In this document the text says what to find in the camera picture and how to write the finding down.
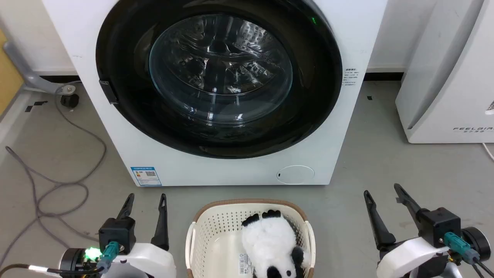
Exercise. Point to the plush panda toy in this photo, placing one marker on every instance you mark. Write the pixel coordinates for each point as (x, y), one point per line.
(270, 239)

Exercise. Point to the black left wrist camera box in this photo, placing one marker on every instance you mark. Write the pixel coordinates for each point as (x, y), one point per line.
(117, 233)

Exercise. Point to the grey metal furniture leg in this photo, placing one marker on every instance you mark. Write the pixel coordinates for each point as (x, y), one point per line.
(29, 77)

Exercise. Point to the yellow wooden panel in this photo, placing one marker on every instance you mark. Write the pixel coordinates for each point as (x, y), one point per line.
(8, 77)

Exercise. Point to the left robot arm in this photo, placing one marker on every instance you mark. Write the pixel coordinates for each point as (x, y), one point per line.
(75, 262)

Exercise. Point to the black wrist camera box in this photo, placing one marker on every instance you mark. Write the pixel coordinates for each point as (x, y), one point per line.
(440, 227)
(117, 233)

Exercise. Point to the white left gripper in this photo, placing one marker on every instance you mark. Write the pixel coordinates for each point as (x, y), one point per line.
(150, 262)

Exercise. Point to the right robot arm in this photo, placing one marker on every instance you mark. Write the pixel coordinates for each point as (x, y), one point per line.
(476, 241)

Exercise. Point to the white barcode tag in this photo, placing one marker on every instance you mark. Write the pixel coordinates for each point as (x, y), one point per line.
(245, 264)

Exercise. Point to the round white filter cover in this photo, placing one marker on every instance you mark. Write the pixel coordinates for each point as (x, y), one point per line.
(295, 174)

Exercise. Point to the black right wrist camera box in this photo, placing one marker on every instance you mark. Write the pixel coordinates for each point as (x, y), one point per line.
(440, 227)

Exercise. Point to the cream perforated laundry basket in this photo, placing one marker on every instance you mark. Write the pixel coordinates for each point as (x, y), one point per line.
(216, 231)

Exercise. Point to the round black glass washer door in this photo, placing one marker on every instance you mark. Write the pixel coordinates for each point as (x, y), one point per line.
(123, 42)

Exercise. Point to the white text sticker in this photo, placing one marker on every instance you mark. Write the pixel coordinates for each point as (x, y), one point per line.
(350, 77)

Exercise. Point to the white air purifier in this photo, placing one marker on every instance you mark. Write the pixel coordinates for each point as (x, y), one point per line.
(432, 96)

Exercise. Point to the black caster wheel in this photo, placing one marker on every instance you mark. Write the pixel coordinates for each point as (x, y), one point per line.
(70, 100)

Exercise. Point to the white front-load washing machine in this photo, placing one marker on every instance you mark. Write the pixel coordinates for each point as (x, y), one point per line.
(115, 154)

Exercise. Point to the blue energy label sticker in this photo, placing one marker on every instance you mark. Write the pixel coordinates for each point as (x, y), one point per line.
(146, 176)

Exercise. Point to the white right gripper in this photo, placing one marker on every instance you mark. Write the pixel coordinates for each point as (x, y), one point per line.
(401, 258)

